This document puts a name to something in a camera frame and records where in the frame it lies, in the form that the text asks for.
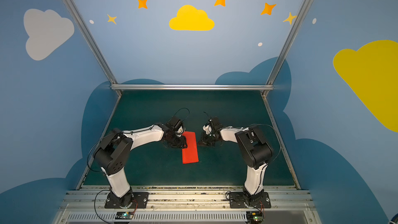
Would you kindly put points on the aluminium frame horizontal bar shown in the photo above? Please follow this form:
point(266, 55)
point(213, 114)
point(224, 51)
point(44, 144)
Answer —
point(191, 87)

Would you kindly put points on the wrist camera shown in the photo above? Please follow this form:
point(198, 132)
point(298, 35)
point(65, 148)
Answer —
point(212, 126)
point(175, 123)

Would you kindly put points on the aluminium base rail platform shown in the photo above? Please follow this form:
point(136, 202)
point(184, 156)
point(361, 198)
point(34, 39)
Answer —
point(187, 205)

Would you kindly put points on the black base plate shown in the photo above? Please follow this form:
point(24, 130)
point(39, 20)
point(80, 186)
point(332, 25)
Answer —
point(130, 200)
point(243, 200)

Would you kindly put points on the right aluminium frame post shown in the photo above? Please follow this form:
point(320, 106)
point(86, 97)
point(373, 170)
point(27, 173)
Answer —
point(301, 14)

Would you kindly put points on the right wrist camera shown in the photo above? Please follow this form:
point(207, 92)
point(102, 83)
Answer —
point(212, 126)

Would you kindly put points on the green circuit board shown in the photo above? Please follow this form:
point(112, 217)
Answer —
point(124, 215)
point(254, 217)

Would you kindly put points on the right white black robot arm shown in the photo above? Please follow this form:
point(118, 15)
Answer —
point(256, 153)

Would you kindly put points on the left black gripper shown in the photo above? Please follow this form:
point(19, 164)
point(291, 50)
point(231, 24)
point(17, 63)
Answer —
point(175, 141)

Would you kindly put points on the red square paper sheet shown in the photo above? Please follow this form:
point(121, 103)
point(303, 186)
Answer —
point(190, 154)

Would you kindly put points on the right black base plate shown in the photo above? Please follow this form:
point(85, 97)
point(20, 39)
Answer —
point(243, 200)

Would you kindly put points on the left green circuit board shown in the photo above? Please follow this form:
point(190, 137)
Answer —
point(124, 215)

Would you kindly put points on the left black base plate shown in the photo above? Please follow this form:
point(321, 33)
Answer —
point(130, 200)

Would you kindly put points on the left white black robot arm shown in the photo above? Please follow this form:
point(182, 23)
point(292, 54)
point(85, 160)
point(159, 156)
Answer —
point(113, 153)

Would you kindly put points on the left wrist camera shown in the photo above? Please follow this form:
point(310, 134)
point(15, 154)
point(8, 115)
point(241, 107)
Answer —
point(175, 123)

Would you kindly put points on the aluminium frame post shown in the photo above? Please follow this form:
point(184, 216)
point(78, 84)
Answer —
point(79, 21)
point(301, 14)

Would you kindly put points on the right green circuit board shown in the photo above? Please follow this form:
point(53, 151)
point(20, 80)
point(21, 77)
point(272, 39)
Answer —
point(254, 217)

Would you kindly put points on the left aluminium frame post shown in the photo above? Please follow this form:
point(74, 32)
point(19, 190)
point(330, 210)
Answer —
point(79, 21)

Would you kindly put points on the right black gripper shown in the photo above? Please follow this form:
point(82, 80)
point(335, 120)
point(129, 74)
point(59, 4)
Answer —
point(205, 140)

